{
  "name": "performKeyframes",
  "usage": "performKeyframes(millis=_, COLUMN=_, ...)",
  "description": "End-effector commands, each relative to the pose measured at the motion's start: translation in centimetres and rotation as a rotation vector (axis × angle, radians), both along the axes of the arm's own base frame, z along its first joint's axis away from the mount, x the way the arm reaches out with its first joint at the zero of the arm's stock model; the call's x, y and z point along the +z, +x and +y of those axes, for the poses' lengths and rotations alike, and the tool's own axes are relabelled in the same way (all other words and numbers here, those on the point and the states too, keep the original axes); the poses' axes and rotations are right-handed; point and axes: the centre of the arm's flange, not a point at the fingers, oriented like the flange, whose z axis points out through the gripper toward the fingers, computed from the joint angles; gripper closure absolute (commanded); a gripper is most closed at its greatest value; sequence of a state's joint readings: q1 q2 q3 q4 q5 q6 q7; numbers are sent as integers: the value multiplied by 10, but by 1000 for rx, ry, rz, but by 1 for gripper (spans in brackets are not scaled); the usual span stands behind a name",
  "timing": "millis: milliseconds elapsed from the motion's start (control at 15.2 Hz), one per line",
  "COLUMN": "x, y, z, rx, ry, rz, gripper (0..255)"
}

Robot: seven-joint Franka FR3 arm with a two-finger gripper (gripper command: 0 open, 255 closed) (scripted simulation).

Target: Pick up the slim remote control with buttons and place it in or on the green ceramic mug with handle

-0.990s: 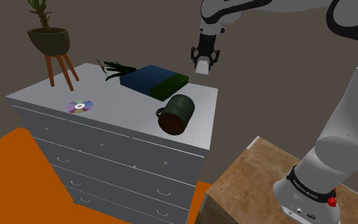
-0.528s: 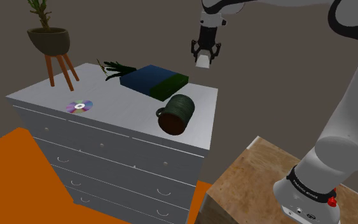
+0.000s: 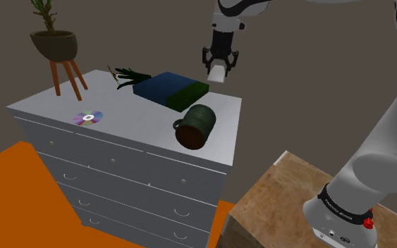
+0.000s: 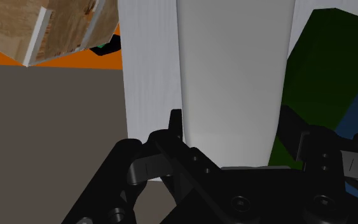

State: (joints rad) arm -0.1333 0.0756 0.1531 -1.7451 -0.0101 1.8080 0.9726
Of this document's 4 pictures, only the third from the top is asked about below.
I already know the potted plant on wooden legs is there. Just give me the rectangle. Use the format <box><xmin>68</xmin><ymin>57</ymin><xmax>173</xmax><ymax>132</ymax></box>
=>
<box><xmin>29</xmin><ymin>0</ymin><xmax>89</xmax><ymax>102</ymax></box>

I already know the iridescent compact disc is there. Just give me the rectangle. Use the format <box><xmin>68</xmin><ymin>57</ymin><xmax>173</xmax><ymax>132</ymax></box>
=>
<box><xmin>73</xmin><ymin>110</ymin><xmax>104</xmax><ymax>127</ymax></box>

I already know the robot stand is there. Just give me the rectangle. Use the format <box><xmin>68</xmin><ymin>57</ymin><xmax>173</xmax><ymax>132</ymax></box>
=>
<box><xmin>215</xmin><ymin>149</ymin><xmax>397</xmax><ymax>248</ymax></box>

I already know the blue and green box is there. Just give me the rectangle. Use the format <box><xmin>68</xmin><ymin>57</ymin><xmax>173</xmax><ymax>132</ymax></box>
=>
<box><xmin>132</xmin><ymin>71</ymin><xmax>210</xmax><ymax>113</ymax></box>

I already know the green leafy sprig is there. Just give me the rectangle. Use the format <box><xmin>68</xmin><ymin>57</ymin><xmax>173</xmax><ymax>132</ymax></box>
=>
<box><xmin>106</xmin><ymin>64</ymin><xmax>152</xmax><ymax>91</ymax></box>

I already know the dark green ribbed mug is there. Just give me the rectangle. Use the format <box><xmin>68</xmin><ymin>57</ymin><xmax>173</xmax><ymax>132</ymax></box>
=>
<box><xmin>172</xmin><ymin>104</ymin><xmax>217</xmax><ymax>151</ymax></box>

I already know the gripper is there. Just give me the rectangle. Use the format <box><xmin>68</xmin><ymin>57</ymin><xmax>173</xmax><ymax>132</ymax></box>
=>
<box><xmin>202</xmin><ymin>30</ymin><xmax>240</xmax><ymax>84</ymax></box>

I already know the grey chest of drawers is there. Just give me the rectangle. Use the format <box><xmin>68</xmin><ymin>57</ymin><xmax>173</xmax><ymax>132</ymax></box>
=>
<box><xmin>6</xmin><ymin>69</ymin><xmax>243</xmax><ymax>248</ymax></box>

